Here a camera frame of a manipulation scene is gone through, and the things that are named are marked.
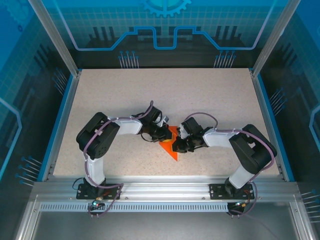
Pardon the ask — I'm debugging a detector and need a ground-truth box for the orange paper sheet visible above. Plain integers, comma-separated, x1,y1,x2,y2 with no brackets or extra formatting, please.
158,124,180,162

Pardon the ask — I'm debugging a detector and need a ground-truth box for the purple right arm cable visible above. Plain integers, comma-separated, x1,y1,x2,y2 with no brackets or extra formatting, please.
183,112,276,218

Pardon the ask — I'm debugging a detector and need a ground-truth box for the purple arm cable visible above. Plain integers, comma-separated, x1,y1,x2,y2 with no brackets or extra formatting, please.
83,100,155,218
183,112,276,218

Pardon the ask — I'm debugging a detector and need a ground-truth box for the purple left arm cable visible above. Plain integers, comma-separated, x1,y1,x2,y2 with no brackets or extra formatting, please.
83,100,155,218

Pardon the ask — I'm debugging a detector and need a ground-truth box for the aluminium mounting rail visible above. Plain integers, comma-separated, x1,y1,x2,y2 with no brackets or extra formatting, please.
32,174,301,201

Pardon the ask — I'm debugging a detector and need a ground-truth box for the slotted grey cable duct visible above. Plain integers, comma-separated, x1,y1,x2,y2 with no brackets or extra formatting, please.
39,202,230,212

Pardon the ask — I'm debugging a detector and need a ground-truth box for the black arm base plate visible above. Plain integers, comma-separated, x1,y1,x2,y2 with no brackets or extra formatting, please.
76,183,123,200
209,183,256,200

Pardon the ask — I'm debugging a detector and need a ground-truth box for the aluminium table side rail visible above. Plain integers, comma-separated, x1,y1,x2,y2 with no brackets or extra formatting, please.
250,71,295,182
41,71,83,182

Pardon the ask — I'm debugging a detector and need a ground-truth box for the cable connector with green light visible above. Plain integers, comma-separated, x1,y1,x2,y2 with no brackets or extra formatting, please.
91,196,105,209
234,199,251,209

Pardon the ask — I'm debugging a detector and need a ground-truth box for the aluminium frame post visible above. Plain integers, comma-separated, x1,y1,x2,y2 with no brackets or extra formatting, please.
27,0,83,76
250,0,301,76

